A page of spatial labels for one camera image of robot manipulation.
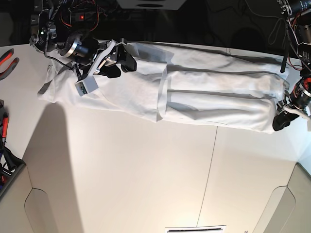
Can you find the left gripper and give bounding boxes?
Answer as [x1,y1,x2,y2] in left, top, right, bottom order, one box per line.
[272,77,311,132]

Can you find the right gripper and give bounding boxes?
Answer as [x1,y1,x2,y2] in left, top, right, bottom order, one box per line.
[70,37,137,79]

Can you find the white t-shirt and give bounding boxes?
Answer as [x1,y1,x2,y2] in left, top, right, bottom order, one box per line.
[38,43,289,133]

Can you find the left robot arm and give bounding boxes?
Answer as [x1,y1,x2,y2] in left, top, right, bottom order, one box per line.
[273,0,311,132]

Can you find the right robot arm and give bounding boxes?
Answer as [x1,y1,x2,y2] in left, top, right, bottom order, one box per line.
[30,0,137,81]

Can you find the black power strip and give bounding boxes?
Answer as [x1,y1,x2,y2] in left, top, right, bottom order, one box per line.
[70,10,132,21]

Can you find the white device behind table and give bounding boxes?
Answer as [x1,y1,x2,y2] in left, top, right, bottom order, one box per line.
[117,0,186,10]

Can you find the orange grey cutters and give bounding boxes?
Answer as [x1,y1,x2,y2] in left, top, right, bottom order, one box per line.
[0,48,19,82]

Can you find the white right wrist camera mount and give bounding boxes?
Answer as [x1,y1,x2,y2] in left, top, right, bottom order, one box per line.
[75,76,99,96]

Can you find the white cable on floor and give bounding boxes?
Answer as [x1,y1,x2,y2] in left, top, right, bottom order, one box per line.
[239,0,292,52]

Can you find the orange handled pliers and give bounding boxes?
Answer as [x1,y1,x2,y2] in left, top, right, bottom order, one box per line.
[2,112,9,150]

